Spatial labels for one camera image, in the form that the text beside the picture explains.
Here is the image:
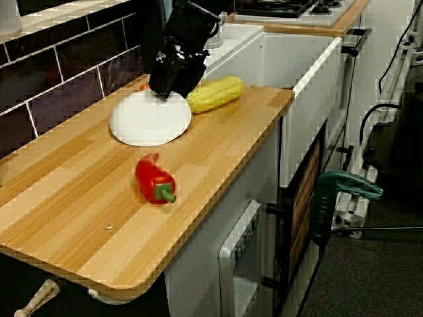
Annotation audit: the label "white toy kitchen sink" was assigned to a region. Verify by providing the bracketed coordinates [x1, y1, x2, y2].
[198, 22, 343, 189]

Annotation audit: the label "dark kitchen frame post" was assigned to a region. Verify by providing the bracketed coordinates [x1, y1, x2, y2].
[134, 0, 173, 80]

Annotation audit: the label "wooden slat drawer front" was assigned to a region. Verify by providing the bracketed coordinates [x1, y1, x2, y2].
[288, 137, 325, 281]

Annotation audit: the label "aluminium frame rails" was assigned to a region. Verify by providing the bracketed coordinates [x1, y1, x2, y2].
[330, 29, 422, 239]

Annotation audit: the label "white toy oven door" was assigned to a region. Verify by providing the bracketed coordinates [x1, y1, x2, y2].
[217, 199, 262, 317]

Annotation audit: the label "white round plate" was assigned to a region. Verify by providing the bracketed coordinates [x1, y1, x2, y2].
[110, 88, 193, 147]

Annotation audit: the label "black cabinet handle bar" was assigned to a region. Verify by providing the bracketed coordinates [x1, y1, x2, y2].
[336, 145, 355, 172]
[341, 28, 373, 57]
[262, 201, 293, 293]

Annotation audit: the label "dark tiled backsplash panel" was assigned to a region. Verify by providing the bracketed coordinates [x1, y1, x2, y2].
[0, 13, 146, 159]

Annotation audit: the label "grey toy kitchen faucet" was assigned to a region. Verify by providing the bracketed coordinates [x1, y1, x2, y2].
[206, 11, 229, 50]

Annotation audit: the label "white wooden peg hook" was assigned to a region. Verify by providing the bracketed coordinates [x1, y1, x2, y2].
[15, 279, 61, 317]
[87, 287, 135, 305]

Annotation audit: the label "toy stove top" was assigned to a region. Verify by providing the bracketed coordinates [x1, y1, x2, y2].
[232, 0, 357, 28]

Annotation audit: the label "yellow toy corn cob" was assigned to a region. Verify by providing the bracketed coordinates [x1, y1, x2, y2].
[185, 75, 245, 114]

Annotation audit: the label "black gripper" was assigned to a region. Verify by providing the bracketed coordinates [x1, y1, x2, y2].
[149, 38, 210, 99]

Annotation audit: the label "black looped cable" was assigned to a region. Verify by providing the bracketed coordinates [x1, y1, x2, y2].
[359, 103, 404, 141]

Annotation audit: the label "green clamp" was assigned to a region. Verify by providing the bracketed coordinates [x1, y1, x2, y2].
[310, 170, 385, 246]

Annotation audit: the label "black hanging cable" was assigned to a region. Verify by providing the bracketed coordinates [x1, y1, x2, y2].
[377, 0, 423, 94]

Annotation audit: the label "red toy chili pepper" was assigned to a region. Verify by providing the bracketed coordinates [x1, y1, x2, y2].
[135, 153, 178, 205]

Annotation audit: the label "white toy kitchen cabinet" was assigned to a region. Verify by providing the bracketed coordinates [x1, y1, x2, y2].
[164, 115, 288, 317]

